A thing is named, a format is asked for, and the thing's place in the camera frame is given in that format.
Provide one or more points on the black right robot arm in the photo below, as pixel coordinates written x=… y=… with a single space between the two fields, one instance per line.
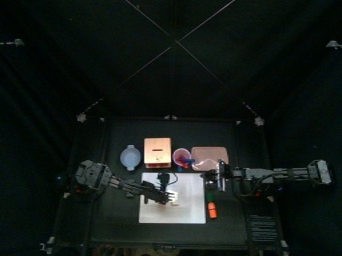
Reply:
x=284 y=173

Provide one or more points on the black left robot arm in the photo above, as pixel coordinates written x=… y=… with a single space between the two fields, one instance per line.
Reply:
x=100 y=176

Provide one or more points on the white rice block toy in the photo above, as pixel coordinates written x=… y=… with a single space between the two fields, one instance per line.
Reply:
x=175 y=199

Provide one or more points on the white rectangular mat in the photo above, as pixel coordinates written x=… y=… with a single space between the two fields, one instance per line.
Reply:
x=187 y=206

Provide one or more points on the pink tray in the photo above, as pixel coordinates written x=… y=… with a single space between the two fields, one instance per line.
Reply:
x=210 y=154

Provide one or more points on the blue toy utensil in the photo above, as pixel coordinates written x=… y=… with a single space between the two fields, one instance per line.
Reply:
x=187 y=161

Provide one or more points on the orange toy carrot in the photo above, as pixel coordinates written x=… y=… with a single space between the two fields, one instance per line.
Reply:
x=212 y=209

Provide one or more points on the light blue bowl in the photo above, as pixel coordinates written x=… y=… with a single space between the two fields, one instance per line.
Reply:
x=129 y=157

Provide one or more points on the wooden toy box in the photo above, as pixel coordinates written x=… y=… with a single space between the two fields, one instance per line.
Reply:
x=157 y=151

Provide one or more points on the white text label sticker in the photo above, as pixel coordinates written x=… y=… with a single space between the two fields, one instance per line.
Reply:
x=262 y=230

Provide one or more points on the grey frame corner bracket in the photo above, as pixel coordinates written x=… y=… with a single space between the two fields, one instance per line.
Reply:
x=259 y=121
x=332 y=44
x=48 y=246
x=283 y=248
x=80 y=117

